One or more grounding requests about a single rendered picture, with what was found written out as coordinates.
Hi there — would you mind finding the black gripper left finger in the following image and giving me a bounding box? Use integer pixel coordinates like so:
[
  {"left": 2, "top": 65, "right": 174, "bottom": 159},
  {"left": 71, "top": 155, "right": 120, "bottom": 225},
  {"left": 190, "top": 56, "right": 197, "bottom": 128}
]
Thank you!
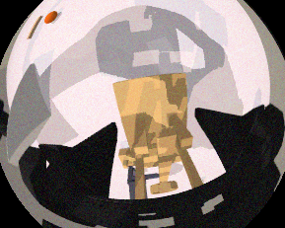
[{"left": 38, "top": 122, "right": 118, "bottom": 198}]

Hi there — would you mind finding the orange ball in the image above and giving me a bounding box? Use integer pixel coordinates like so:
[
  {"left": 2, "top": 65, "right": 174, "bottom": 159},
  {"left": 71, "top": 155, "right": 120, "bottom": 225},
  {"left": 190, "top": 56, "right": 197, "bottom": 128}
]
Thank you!
[{"left": 45, "top": 11, "right": 57, "bottom": 23}]

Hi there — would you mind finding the wooden toy catapult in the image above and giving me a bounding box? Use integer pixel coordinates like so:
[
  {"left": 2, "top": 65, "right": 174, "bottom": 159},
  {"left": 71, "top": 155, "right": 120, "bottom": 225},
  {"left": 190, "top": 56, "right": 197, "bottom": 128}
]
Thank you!
[{"left": 112, "top": 73, "right": 202, "bottom": 200}]

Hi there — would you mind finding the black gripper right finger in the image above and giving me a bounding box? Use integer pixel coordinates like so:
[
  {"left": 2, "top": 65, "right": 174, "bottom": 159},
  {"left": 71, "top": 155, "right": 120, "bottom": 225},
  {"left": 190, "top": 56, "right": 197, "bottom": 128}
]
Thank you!
[{"left": 194, "top": 105, "right": 265, "bottom": 173}]

